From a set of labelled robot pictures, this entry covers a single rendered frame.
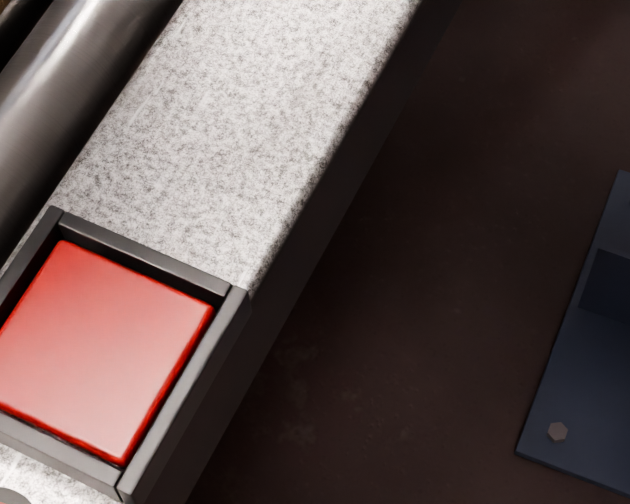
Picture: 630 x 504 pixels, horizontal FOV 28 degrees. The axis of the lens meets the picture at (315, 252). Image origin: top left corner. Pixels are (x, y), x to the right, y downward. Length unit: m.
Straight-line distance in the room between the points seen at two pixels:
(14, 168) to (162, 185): 0.05
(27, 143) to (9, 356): 0.09
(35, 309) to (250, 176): 0.09
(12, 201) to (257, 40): 0.11
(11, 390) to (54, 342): 0.02
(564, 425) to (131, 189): 0.98
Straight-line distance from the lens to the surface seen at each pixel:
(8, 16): 0.51
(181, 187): 0.45
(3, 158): 0.46
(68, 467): 0.39
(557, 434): 1.37
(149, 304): 0.41
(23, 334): 0.41
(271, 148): 0.45
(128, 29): 0.49
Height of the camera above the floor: 1.29
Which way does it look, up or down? 62 degrees down
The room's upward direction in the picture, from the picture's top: 4 degrees counter-clockwise
